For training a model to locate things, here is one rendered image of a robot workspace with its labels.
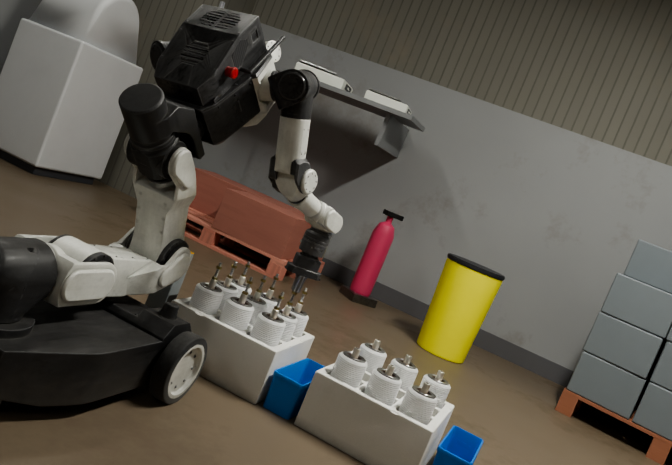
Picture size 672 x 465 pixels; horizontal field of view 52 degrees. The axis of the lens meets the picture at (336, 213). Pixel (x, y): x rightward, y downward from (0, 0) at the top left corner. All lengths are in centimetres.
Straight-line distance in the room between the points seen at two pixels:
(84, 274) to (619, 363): 300
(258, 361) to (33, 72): 317
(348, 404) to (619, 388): 220
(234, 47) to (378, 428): 116
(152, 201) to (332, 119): 335
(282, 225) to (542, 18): 233
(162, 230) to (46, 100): 285
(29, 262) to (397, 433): 111
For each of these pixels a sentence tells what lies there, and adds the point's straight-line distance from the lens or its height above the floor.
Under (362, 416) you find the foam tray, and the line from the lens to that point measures 212.
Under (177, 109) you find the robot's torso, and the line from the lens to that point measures 184.
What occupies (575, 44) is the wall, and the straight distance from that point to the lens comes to 512.
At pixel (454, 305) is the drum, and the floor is 31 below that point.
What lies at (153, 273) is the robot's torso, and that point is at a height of 30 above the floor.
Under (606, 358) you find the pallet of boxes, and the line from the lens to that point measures 405.
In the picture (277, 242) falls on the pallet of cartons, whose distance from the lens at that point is 423.
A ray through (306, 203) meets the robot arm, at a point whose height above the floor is 63.
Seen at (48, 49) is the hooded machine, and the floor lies 77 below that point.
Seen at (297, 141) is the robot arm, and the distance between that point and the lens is 201.
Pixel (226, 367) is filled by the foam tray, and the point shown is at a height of 6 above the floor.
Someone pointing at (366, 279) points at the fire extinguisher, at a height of 16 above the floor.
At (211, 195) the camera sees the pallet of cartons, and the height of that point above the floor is 26.
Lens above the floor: 77
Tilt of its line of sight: 3 degrees down
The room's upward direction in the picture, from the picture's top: 22 degrees clockwise
